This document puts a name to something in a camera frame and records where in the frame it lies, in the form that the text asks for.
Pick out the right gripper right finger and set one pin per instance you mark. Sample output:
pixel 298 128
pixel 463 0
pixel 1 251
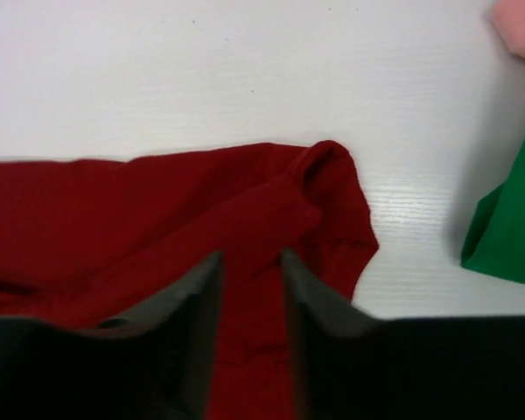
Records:
pixel 347 364

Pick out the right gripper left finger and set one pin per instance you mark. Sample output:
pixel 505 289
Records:
pixel 152 361

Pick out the dark red t-shirt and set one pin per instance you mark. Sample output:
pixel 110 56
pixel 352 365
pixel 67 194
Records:
pixel 84 240

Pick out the green t-shirt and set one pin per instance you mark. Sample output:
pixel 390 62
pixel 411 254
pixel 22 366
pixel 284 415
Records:
pixel 495 242

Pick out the pink t-shirt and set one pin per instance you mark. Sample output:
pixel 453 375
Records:
pixel 508 17

